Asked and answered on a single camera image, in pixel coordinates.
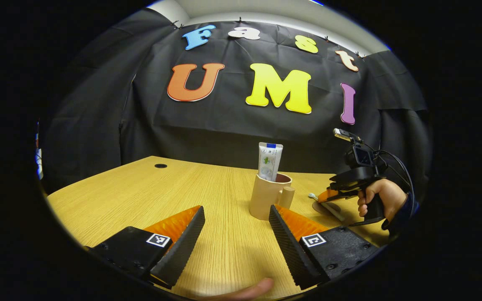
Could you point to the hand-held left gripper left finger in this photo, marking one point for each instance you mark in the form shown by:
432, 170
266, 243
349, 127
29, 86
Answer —
182, 246

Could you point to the black backdrop cloth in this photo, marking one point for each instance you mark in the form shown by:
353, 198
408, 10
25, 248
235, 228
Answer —
224, 125

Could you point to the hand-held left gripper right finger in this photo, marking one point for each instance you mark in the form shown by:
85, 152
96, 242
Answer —
289, 246

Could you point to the white toothbrush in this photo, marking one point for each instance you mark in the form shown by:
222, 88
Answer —
312, 195

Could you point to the bright screen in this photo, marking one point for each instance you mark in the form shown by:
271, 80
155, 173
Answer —
38, 154

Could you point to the brown round coaster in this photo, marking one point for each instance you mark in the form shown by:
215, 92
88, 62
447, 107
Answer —
322, 208

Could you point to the wooden desktop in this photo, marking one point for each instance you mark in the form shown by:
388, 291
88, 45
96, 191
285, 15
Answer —
140, 196

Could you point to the white toothpaste tube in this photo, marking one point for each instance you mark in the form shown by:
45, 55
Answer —
269, 161

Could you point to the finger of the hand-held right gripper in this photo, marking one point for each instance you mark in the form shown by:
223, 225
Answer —
331, 195

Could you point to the beige cup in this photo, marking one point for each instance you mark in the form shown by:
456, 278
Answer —
264, 200

